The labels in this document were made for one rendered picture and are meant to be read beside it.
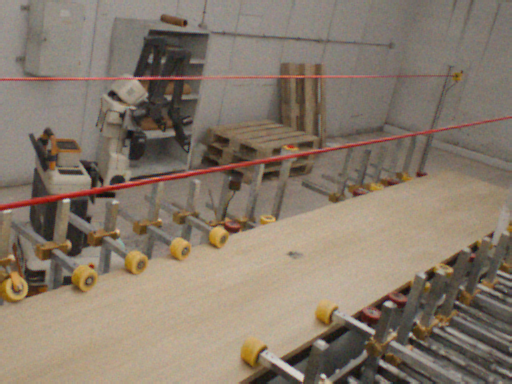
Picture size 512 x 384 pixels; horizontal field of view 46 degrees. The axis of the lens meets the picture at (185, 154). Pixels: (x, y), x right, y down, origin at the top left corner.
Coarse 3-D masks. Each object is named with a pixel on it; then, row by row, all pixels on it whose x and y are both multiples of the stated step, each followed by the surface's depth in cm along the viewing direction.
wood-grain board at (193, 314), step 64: (384, 192) 392; (448, 192) 418; (192, 256) 257; (256, 256) 267; (320, 256) 279; (384, 256) 292; (448, 256) 306; (0, 320) 191; (64, 320) 197; (128, 320) 203; (192, 320) 209; (256, 320) 216; (320, 320) 224
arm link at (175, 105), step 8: (184, 56) 348; (184, 64) 352; (176, 72) 355; (184, 72) 354; (176, 80) 356; (184, 80) 356; (176, 88) 356; (176, 96) 358; (176, 104) 359; (168, 112) 364; (176, 112) 361
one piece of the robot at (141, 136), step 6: (138, 126) 391; (132, 132) 372; (138, 132) 378; (144, 132) 380; (126, 138) 370; (132, 138) 368; (138, 138) 370; (144, 138) 371; (126, 144) 369; (132, 144) 370; (138, 144) 371; (144, 144) 373; (132, 150) 371; (138, 150) 373; (144, 150) 374; (132, 156) 372; (138, 156) 374
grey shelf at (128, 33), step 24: (120, 24) 545; (144, 24) 528; (168, 24) 568; (120, 48) 548; (192, 48) 606; (120, 72) 551; (144, 72) 598; (192, 72) 609; (168, 96) 572; (192, 96) 595; (168, 144) 643; (192, 144) 619; (144, 168) 594; (168, 168) 607
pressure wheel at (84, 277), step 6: (78, 270) 215; (84, 270) 214; (90, 270) 215; (72, 276) 215; (78, 276) 213; (84, 276) 213; (90, 276) 215; (96, 276) 217; (78, 282) 213; (84, 282) 214; (90, 282) 215; (84, 288) 214; (90, 288) 217
